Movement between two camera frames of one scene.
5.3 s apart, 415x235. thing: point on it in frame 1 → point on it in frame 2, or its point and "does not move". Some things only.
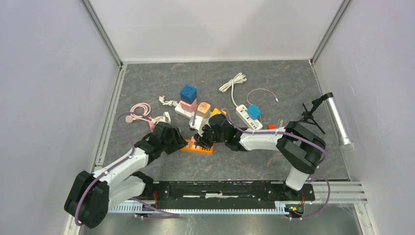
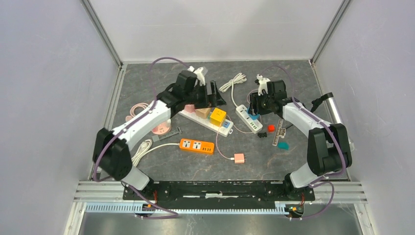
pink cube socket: x=189 y=107 does not move
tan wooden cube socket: x=203 y=109 does not move
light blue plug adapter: x=253 y=111 does not move
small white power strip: x=253 y=124 does not move
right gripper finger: x=203 y=141 → x=254 y=99
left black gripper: x=179 y=142 → x=214 y=100
